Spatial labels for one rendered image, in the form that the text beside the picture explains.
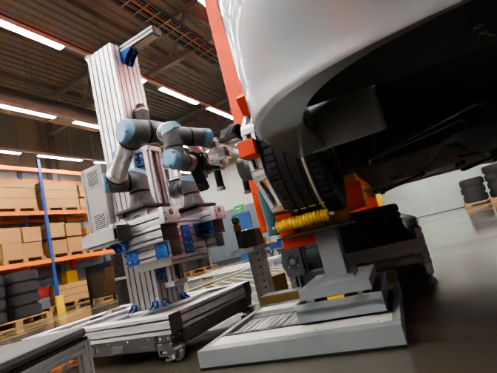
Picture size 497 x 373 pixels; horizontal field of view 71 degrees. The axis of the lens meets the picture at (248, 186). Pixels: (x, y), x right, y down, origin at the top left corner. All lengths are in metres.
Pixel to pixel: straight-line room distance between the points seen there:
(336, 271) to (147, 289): 1.21
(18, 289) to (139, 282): 6.61
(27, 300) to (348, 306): 7.89
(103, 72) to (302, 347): 2.16
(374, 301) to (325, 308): 0.20
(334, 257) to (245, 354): 0.57
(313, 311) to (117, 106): 1.80
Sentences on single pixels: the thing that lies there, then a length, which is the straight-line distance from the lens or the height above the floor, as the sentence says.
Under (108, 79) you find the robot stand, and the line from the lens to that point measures 2.70.
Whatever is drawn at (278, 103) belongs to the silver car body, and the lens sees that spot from 0.88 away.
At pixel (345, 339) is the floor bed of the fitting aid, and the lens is 1.42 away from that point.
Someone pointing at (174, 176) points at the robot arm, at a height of 1.08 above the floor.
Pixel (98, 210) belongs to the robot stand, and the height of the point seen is 0.92.
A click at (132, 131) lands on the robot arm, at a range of 1.75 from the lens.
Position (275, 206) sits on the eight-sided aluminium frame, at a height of 0.60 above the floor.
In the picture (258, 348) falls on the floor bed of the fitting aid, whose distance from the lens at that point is 1.53.
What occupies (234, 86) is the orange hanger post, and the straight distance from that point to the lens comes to 2.54.
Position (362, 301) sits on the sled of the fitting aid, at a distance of 1.53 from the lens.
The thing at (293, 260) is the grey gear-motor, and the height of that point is 0.32.
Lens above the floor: 0.45
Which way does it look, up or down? 9 degrees up
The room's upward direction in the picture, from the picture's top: 14 degrees counter-clockwise
